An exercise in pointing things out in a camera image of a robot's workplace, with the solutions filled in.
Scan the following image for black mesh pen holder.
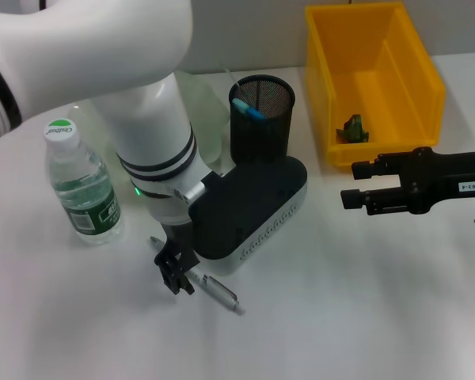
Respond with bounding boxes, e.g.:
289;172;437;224
228;74;296;164

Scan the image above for clear green-label water bottle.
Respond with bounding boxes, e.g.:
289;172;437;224
44;117;126;246

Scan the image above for transparent plastic ruler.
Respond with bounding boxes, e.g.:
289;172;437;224
220;61;247;102

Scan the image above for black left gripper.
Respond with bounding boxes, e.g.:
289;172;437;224
154;221;202;296

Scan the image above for blue scissors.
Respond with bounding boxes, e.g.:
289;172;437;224
232;98;269;122

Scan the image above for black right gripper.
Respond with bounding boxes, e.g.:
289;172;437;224
340;146;475;217

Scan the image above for grey pen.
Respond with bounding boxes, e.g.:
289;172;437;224
149;236;247;317

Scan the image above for yellow plastic bin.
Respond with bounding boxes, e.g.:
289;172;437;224
303;1;447;172

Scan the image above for green wavy glass fruit plate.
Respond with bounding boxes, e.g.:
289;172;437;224
69;70;230;165

